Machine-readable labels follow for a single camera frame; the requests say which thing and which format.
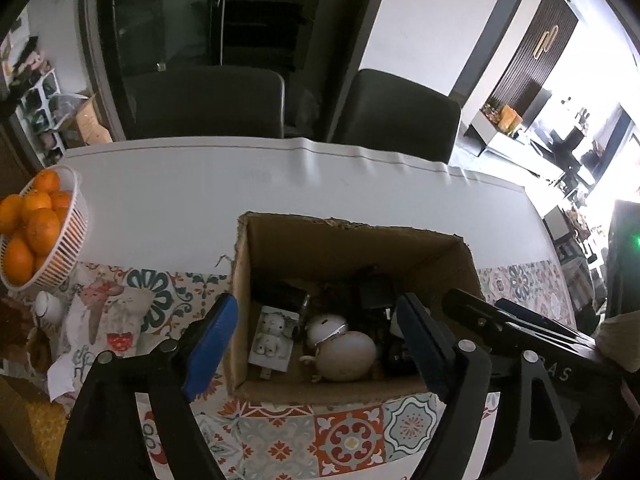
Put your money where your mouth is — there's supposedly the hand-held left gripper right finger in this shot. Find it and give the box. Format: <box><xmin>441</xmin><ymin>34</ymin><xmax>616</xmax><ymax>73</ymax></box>
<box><xmin>396</xmin><ymin>291</ymin><xmax>583</xmax><ymax>480</ymax></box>

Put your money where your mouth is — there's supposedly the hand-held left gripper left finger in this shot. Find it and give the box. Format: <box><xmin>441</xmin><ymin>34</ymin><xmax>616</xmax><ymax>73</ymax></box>
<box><xmin>55</xmin><ymin>292</ymin><xmax>239</xmax><ymax>480</ymax></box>

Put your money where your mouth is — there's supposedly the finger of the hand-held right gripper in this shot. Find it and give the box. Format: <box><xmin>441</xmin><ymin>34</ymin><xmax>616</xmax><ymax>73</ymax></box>
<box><xmin>441</xmin><ymin>287</ymin><xmax>592</xmax><ymax>362</ymax></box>
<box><xmin>494</xmin><ymin>297</ymin><xmax>597</xmax><ymax>349</ymax></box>

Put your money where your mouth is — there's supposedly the white bear print plug adapter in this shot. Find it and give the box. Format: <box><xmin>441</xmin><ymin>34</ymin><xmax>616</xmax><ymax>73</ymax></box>
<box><xmin>247</xmin><ymin>305</ymin><xmax>301</xmax><ymax>381</ymax></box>

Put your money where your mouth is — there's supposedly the black power adapter with cable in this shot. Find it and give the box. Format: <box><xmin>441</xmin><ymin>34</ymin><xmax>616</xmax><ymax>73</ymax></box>
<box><xmin>350</xmin><ymin>267</ymin><xmax>400</xmax><ymax>333</ymax></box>

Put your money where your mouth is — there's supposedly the brown cardboard box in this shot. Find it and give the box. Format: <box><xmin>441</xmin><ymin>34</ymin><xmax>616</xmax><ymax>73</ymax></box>
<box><xmin>222</xmin><ymin>211</ymin><xmax>493</xmax><ymax>407</ymax></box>

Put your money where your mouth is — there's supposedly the person's right forearm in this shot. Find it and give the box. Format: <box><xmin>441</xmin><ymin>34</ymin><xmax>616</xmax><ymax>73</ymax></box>
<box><xmin>597</xmin><ymin>312</ymin><xmax>640</xmax><ymax>361</ymax></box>

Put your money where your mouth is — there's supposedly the black rectangular device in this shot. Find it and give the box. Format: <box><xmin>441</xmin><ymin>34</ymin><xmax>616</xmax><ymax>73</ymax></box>
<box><xmin>260</xmin><ymin>282</ymin><xmax>311</xmax><ymax>313</ymax></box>

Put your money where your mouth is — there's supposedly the white computer mouse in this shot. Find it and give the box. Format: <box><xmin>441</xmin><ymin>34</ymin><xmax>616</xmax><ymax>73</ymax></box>
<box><xmin>305</xmin><ymin>313</ymin><xmax>349</xmax><ymax>348</ymax></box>

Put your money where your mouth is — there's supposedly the black device green light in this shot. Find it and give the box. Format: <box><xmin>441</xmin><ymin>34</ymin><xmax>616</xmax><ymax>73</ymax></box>
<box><xmin>607</xmin><ymin>200</ymin><xmax>640</xmax><ymax>321</ymax></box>

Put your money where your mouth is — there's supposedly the colourful tile pattern tablecloth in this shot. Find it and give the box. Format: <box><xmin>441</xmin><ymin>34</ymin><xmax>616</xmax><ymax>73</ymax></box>
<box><xmin>30</xmin><ymin>259</ymin><xmax>576</xmax><ymax>480</ymax></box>

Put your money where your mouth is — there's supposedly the white table cover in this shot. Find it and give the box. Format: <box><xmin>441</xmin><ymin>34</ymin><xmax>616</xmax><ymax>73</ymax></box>
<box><xmin>57</xmin><ymin>135</ymin><xmax>556</xmax><ymax>281</ymax></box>

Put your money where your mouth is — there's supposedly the small white cup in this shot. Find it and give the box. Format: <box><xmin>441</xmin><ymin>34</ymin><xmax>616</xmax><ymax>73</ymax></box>
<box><xmin>34</xmin><ymin>291</ymin><xmax>65</xmax><ymax>323</ymax></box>

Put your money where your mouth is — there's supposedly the white low media console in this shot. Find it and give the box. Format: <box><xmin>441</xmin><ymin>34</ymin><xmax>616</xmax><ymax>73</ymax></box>
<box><xmin>465</xmin><ymin>110</ymin><xmax>596</xmax><ymax>186</ymax></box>

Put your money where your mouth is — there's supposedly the white plastic fruit basket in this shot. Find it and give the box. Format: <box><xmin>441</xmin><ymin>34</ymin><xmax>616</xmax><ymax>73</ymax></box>
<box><xmin>0</xmin><ymin>165</ymin><xmax>90</xmax><ymax>292</ymax></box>

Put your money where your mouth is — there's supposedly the orange paper bag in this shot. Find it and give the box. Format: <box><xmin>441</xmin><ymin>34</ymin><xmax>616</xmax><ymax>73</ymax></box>
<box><xmin>495</xmin><ymin>105</ymin><xmax>523</xmax><ymax>133</ymax></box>

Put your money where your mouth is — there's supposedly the pile of oranges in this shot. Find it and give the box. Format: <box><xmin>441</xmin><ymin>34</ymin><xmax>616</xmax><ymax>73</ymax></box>
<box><xmin>0</xmin><ymin>169</ymin><xmax>76</xmax><ymax>286</ymax></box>

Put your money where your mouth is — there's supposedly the black television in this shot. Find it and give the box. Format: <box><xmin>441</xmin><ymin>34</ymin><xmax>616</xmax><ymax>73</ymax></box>
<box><xmin>520</xmin><ymin>89</ymin><xmax>553</xmax><ymax>131</ymax></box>

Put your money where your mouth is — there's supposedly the dark grey dining chair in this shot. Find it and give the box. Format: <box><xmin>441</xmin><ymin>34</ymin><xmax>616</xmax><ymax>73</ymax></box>
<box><xmin>330</xmin><ymin>69</ymin><xmax>462</xmax><ymax>165</ymax></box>
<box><xmin>122</xmin><ymin>66</ymin><xmax>286</xmax><ymax>140</ymax></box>

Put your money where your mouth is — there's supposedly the open cardboard carton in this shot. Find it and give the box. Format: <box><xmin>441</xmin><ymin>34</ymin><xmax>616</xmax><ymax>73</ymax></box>
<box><xmin>74</xmin><ymin>92</ymin><xmax>113</xmax><ymax>147</ymax></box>

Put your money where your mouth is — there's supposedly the dark grey interior door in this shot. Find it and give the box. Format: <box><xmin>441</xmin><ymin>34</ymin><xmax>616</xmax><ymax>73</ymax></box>
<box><xmin>449</xmin><ymin>0</ymin><xmax>526</xmax><ymax>111</ymax></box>

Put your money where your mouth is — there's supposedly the grey plastic bag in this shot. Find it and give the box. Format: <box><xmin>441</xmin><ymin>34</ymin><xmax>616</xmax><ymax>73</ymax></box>
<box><xmin>50</xmin><ymin>94</ymin><xmax>88</xmax><ymax>126</ymax></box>

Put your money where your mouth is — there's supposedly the white shoe rack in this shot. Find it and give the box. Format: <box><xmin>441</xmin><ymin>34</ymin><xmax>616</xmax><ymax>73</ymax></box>
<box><xmin>12</xmin><ymin>72</ymin><xmax>68</xmax><ymax>161</ymax></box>

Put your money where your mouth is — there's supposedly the black glass door cabinet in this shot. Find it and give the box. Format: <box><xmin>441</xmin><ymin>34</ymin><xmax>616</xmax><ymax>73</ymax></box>
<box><xmin>80</xmin><ymin>0</ymin><xmax>396</xmax><ymax>141</ymax></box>

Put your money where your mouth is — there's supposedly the plush slippers pile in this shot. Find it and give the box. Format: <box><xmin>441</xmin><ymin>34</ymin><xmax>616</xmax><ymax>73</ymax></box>
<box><xmin>0</xmin><ymin>35</ymin><xmax>51</xmax><ymax>91</ymax></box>

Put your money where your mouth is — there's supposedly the dark slatted wall panel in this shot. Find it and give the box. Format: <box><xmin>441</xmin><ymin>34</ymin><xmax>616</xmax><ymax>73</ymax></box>
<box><xmin>487</xmin><ymin>0</ymin><xmax>581</xmax><ymax>111</ymax></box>

